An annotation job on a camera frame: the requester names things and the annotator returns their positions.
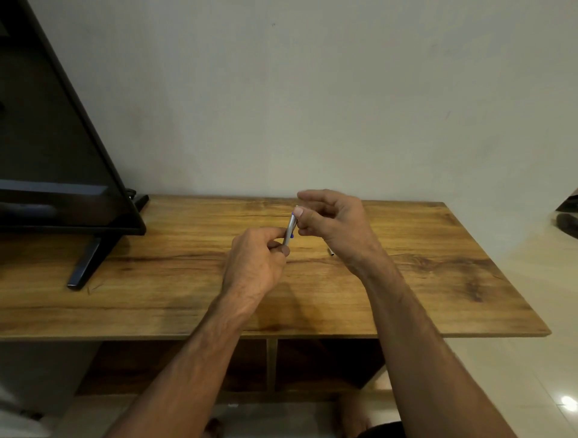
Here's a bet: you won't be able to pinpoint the person's left hand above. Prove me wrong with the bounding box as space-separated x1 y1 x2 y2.
220 226 292 313

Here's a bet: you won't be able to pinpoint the person's right hand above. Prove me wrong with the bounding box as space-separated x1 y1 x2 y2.
295 189 390 277

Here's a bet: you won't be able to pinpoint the silver pen with blue clip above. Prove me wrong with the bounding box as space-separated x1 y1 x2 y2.
282 205 300 247

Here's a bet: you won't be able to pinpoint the person's right forearm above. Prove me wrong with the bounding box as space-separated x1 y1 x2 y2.
351 258 520 438

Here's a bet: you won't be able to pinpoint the person's left forearm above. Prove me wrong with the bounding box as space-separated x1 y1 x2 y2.
103 291 265 438

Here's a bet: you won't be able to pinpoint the black shorts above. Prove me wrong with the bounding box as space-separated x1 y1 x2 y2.
356 421 408 438

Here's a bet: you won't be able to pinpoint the black flat screen television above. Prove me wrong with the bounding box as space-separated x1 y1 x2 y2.
0 0 148 236

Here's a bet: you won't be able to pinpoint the black furniture base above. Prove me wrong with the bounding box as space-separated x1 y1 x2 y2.
555 187 578 236

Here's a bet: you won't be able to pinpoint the wooden table lower shelf frame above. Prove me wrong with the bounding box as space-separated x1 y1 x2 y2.
74 337 390 405

